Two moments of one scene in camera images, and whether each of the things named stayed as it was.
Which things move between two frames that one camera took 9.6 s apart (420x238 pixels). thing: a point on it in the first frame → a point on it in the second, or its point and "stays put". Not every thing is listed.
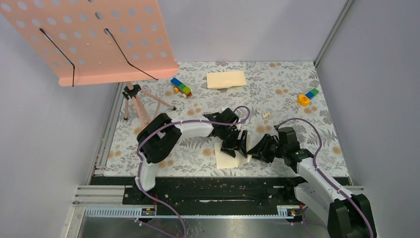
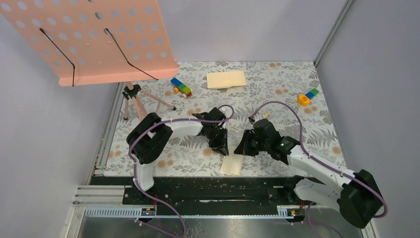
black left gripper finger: (231, 143) → (217, 139)
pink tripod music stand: (82, 42) stays put
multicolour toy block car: (182, 88) stays put
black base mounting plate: (210, 192) stays put
